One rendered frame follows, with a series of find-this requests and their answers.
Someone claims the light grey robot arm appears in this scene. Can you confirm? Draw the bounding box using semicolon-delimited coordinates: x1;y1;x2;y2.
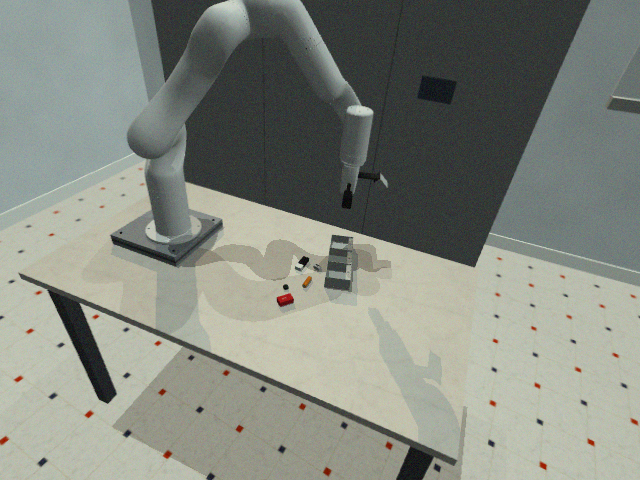
127;0;373;245

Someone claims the red rectangular block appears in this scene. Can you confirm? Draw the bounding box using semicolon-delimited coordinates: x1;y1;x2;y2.
277;293;294;307

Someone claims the grey rack of bins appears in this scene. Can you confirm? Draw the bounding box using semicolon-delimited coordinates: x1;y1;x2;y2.
324;234;353;291

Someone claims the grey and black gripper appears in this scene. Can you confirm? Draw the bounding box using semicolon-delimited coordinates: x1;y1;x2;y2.
340;160;364;209

